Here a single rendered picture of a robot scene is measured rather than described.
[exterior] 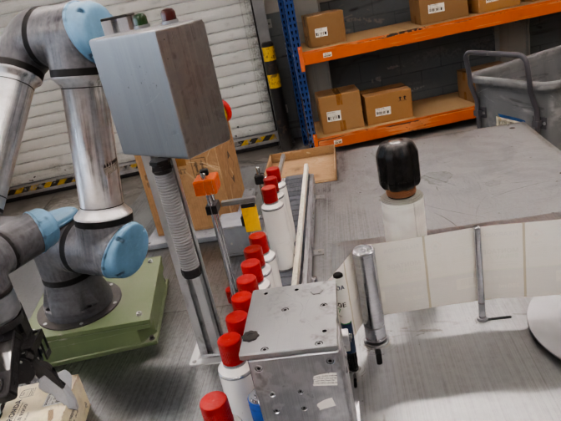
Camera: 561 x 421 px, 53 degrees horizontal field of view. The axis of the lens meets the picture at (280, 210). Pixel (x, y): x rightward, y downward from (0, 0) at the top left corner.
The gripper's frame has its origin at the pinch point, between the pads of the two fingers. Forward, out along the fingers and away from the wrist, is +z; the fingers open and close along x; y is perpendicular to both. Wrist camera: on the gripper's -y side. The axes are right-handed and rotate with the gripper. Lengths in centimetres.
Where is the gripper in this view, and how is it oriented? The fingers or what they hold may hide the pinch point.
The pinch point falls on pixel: (37, 420)
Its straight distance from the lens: 113.6
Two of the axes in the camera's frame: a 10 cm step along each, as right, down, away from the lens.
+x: -9.8, 2.1, -0.2
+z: 1.9, 9.1, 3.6
